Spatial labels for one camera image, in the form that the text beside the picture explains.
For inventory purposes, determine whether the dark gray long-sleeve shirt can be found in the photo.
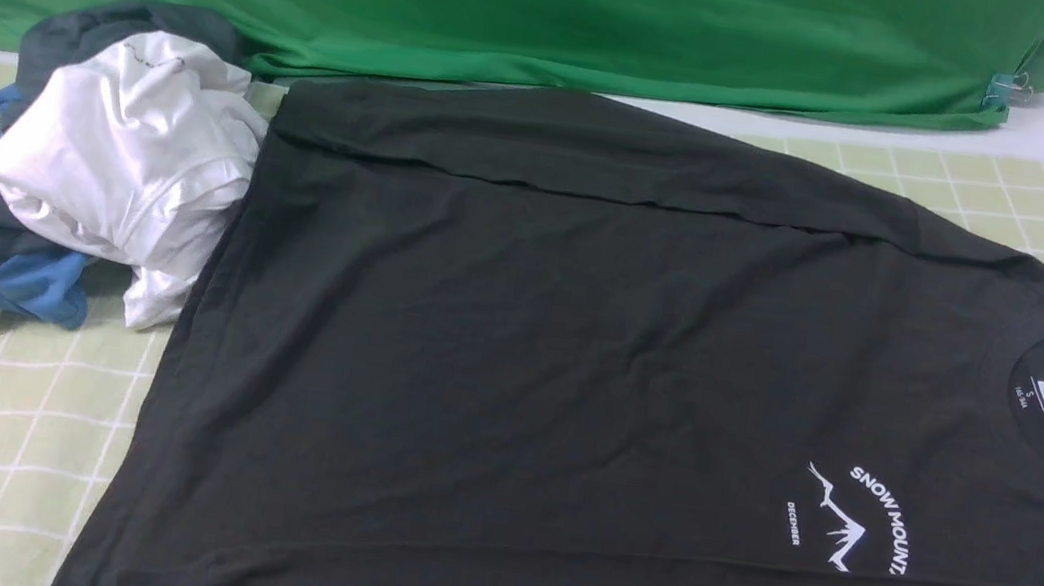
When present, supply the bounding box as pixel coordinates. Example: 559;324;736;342
52;80;1044;586

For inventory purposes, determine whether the white crumpled shirt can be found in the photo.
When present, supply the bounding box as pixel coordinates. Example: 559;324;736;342
0;32;268;329

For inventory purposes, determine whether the dark gray crumpled garment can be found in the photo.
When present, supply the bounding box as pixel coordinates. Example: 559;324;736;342
0;0;244;263

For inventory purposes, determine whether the metal binder clip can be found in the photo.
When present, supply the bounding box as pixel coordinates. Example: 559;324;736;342
980;72;1036;111

